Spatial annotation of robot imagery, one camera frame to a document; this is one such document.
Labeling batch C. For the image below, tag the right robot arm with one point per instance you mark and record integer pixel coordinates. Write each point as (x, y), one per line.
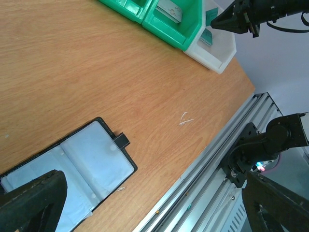
(284, 132)

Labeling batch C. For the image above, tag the teal card in bin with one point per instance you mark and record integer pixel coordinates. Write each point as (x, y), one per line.
(206, 37)

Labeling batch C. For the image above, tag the white plastic bin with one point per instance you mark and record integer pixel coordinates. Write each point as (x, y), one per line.
(217, 56)

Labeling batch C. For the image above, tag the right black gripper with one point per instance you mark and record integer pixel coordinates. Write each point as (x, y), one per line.
(245, 16)

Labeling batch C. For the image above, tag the white card in tray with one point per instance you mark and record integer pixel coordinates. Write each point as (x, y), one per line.
(170, 10)

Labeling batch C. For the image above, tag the green plastic compartment tray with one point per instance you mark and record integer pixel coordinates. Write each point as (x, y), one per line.
(144, 12)

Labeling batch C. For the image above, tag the grey slotted cable duct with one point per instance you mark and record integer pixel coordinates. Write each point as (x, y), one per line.
(236, 218)

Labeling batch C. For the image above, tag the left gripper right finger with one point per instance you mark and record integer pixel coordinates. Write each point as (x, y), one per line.
(270, 207)

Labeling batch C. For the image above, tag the teal card black stripe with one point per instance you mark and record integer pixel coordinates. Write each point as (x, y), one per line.
(211, 15)

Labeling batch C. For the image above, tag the aluminium front rail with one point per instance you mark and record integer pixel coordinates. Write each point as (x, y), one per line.
(202, 198)

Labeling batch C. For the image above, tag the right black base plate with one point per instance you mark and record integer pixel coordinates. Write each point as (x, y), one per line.
(237, 162)

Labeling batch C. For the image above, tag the black leather card holder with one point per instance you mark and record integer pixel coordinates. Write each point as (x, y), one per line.
(94, 161)

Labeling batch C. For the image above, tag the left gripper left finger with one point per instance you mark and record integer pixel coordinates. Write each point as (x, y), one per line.
(35, 206)

